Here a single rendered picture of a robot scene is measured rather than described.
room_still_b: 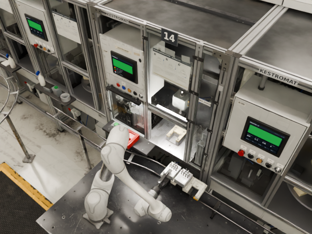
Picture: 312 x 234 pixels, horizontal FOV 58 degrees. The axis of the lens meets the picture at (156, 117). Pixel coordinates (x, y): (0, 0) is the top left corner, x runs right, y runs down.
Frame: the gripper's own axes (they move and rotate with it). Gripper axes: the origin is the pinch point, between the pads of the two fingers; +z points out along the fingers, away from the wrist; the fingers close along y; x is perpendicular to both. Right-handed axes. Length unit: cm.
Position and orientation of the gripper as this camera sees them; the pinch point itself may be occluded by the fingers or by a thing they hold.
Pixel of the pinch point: (169, 174)
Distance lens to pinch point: 234.9
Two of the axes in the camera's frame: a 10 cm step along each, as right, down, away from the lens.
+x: -8.0, -4.2, 4.3
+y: -0.2, -7.0, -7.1
